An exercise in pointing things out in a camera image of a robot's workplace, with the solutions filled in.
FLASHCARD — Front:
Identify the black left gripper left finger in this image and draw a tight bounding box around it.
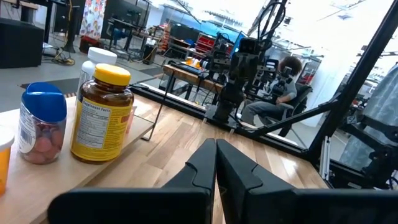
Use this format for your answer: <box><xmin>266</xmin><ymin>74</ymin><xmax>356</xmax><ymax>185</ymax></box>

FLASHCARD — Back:
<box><xmin>46</xmin><ymin>138</ymin><xmax>218</xmax><ymax>224</ymax></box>

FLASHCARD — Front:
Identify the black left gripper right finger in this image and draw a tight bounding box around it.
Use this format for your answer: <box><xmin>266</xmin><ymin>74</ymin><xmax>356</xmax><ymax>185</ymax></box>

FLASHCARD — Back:
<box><xmin>216</xmin><ymin>138</ymin><xmax>398</xmax><ymax>224</ymax></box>

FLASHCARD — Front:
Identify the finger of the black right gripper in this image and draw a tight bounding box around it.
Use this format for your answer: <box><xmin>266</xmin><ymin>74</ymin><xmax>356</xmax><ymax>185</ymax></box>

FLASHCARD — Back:
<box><xmin>231</xmin><ymin>53</ymin><xmax>246</xmax><ymax>83</ymax></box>
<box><xmin>245</xmin><ymin>54</ymin><xmax>260</xmax><ymax>83</ymax></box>

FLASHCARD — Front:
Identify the brown bottle yellow cap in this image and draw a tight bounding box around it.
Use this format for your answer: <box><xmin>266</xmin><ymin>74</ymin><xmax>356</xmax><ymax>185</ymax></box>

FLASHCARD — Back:
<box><xmin>70</xmin><ymin>63</ymin><xmax>136</xmax><ymax>164</ymax></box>

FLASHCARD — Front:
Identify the Tums bottle blue cap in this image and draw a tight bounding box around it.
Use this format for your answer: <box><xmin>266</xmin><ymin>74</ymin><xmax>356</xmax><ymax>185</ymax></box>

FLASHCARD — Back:
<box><xmin>17</xmin><ymin>82</ymin><xmax>68</xmax><ymax>165</ymax></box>

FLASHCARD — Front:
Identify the large white bottle maroon label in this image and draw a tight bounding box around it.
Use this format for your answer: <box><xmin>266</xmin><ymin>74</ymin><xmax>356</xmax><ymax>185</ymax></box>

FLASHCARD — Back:
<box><xmin>76</xmin><ymin>47</ymin><xmax>118</xmax><ymax>98</ymax></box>

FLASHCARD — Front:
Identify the large orange pill vial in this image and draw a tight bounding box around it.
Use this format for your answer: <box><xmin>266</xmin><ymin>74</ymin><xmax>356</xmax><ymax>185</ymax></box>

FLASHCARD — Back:
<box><xmin>0</xmin><ymin>126</ymin><xmax>16</xmax><ymax>197</ymax></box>

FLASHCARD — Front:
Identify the person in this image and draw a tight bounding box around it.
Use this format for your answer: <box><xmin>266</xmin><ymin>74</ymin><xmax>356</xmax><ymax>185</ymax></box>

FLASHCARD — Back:
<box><xmin>241</xmin><ymin>55</ymin><xmax>307</xmax><ymax>126</ymax></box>

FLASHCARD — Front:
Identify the black office chair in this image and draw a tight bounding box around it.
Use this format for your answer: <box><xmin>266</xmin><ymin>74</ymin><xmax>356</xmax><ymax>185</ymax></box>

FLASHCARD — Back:
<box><xmin>267</xmin><ymin>83</ymin><xmax>313</xmax><ymax>138</ymax></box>

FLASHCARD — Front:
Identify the wooden background table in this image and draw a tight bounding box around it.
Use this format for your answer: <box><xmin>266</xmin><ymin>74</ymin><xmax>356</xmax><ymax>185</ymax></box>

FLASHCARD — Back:
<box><xmin>162</xmin><ymin>63</ymin><xmax>225</xmax><ymax>95</ymax></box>

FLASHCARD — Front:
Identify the silver aluminium bar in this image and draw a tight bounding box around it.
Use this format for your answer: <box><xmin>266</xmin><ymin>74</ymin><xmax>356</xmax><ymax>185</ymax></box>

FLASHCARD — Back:
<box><xmin>320</xmin><ymin>136</ymin><xmax>332</xmax><ymax>182</ymax></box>

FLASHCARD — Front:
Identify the blue-grey curtain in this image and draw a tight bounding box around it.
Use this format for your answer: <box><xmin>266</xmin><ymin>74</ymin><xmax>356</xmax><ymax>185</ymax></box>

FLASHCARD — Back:
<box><xmin>338</xmin><ymin>63</ymin><xmax>398</xmax><ymax>172</ymax></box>

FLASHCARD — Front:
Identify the red box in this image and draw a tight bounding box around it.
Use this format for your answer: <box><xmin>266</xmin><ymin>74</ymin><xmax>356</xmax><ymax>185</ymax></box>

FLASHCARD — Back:
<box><xmin>78</xmin><ymin>35</ymin><xmax>104</xmax><ymax>54</ymax></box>

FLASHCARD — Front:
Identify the floral curtain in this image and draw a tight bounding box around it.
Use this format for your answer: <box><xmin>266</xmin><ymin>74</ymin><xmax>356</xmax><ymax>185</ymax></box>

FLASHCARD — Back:
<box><xmin>79</xmin><ymin>0</ymin><xmax>107</xmax><ymax>40</ymax></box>

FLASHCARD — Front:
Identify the black cabinet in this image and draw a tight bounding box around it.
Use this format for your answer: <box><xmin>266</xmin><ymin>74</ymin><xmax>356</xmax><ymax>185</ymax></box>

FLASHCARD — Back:
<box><xmin>0</xmin><ymin>17</ymin><xmax>45</xmax><ymax>70</ymax></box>

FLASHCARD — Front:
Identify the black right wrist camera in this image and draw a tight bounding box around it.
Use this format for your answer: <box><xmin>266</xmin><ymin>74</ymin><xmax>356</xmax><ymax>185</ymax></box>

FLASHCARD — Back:
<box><xmin>238</xmin><ymin>37</ymin><xmax>266</xmax><ymax>55</ymax></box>

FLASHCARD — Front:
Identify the black aluminium rig frame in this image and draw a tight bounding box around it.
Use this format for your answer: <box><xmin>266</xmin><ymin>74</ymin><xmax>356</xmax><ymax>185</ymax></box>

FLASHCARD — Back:
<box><xmin>129</xmin><ymin>0</ymin><xmax>398</xmax><ymax>191</ymax></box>

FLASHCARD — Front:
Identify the wooden shelf black metal frame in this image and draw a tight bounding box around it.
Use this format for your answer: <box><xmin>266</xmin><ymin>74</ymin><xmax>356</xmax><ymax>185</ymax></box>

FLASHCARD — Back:
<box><xmin>0</xmin><ymin>79</ymin><xmax>175</xmax><ymax>224</ymax></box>

